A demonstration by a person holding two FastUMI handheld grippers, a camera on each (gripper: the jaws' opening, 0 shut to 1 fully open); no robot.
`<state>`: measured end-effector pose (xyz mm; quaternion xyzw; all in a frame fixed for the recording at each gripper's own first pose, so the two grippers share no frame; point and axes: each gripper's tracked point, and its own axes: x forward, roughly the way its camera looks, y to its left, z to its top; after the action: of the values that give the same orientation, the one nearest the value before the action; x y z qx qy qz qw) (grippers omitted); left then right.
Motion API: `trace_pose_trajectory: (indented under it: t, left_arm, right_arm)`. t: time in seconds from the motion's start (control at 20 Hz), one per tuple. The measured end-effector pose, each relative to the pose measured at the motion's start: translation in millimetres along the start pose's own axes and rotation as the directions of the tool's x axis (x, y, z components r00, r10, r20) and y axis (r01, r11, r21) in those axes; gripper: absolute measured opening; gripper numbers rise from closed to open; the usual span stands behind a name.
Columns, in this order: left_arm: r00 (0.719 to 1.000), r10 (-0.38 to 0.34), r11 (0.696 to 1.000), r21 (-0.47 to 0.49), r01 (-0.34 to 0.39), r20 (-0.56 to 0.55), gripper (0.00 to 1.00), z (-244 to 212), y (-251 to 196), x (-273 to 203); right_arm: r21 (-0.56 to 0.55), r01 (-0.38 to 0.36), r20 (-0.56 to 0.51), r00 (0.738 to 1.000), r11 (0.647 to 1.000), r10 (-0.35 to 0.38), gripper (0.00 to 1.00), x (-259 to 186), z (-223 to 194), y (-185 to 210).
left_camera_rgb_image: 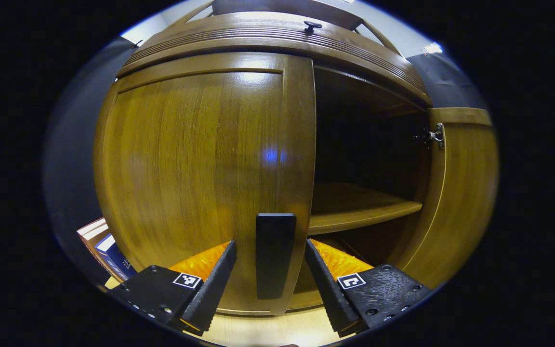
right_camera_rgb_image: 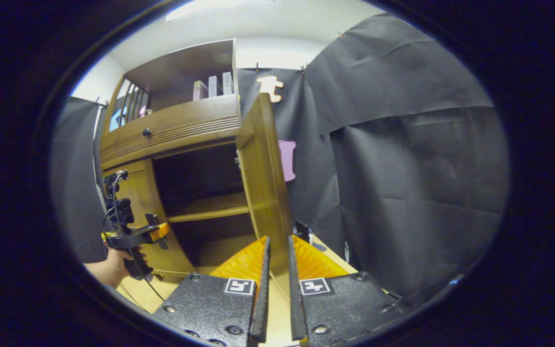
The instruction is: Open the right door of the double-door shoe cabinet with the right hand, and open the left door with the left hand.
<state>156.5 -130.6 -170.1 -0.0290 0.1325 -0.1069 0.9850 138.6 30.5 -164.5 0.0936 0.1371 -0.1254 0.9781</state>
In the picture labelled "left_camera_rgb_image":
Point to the metal door hinge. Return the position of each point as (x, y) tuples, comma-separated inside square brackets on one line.
[(435, 136)]

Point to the wooden shoe cabinet door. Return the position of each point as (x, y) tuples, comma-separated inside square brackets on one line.
[(465, 202), (200, 168)]

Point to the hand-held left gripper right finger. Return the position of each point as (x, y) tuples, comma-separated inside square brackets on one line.
[(330, 294)]

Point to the wooden double-door shoe cabinet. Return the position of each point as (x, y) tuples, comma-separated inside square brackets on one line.
[(258, 41)]

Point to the small ceiling light panel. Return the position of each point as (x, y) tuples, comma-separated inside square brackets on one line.
[(432, 48)]

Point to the blue book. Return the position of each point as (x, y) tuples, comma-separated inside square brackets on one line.
[(116, 260)]

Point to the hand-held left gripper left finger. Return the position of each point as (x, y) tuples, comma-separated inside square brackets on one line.
[(212, 289)]

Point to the red book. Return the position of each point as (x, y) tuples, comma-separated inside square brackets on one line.
[(87, 230)]

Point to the black round drawer knob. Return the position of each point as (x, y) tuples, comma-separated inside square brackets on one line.
[(312, 26)]

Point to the wooden inner shelf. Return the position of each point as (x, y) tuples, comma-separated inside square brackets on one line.
[(354, 214)]

